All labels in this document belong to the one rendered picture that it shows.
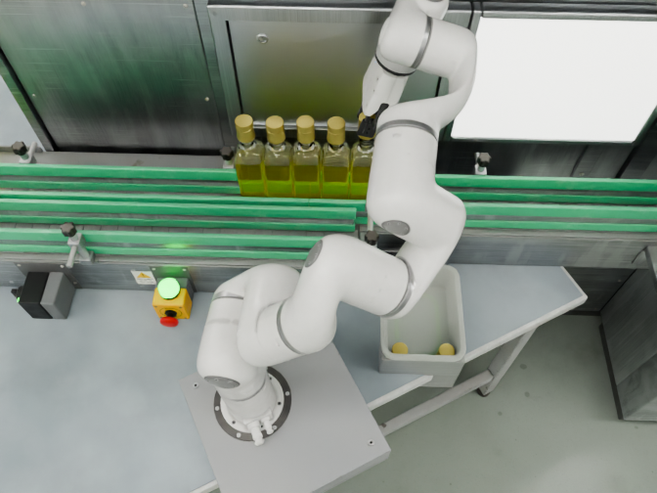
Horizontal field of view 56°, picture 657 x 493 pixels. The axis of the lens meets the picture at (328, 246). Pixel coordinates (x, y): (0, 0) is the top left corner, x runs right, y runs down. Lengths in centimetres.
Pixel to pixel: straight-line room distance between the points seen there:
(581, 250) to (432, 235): 74
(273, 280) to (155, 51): 59
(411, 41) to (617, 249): 81
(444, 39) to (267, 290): 44
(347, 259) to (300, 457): 56
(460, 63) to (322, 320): 42
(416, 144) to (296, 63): 50
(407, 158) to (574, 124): 70
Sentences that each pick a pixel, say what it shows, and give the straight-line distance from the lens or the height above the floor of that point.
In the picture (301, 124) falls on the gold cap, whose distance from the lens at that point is 117.
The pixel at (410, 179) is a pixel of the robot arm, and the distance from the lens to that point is 77.
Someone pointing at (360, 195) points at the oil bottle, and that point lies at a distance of 130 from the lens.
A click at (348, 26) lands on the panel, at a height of 128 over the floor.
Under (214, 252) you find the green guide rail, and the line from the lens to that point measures 132.
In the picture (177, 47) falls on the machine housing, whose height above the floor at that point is 119.
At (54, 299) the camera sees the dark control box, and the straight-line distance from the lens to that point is 145.
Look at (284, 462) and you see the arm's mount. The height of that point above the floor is 81.
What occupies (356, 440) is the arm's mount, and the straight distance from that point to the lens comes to 124.
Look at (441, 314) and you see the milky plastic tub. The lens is 140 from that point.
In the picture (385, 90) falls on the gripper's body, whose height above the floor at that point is 129.
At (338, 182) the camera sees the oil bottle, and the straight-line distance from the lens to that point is 126.
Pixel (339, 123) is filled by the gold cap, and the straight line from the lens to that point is 117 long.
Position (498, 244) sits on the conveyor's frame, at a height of 85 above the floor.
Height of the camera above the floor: 202
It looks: 58 degrees down
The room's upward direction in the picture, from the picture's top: straight up
